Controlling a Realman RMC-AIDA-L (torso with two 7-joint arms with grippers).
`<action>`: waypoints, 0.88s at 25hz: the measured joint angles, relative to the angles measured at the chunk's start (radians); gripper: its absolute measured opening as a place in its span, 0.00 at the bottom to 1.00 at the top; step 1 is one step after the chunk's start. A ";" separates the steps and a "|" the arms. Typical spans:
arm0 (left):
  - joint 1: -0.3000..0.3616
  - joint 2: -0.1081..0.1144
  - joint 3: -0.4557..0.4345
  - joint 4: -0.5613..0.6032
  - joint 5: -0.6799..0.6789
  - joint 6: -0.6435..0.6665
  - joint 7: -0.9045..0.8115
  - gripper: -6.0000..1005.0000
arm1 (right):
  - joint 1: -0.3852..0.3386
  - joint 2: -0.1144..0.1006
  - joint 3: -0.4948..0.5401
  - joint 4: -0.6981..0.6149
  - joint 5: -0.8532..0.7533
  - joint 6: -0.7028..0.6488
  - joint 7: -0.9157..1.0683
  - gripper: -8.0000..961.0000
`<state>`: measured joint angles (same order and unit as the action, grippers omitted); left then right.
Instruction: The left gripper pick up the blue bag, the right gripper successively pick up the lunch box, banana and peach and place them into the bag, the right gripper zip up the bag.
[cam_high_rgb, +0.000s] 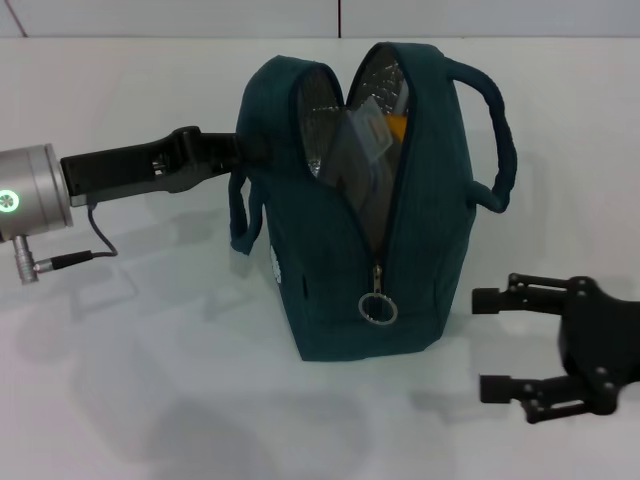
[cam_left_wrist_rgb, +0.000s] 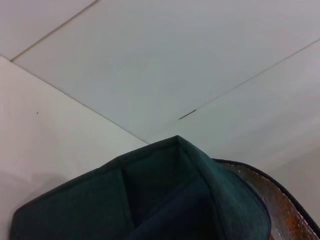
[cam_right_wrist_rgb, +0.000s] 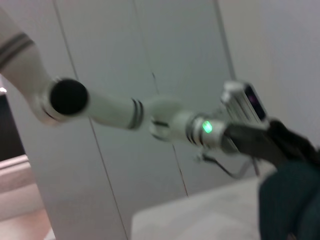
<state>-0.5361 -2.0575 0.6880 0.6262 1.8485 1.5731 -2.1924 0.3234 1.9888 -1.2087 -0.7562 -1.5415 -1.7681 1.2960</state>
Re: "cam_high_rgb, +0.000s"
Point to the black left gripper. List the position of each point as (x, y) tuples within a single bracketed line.
[(115, 172)]

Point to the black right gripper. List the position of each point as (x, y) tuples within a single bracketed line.
[(600, 340)]

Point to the clear plastic food container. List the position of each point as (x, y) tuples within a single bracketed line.
[(360, 155)]

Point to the dark blue fabric bag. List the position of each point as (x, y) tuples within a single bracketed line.
[(435, 225)]

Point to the yellow banana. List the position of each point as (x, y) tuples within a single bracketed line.
[(398, 125)]

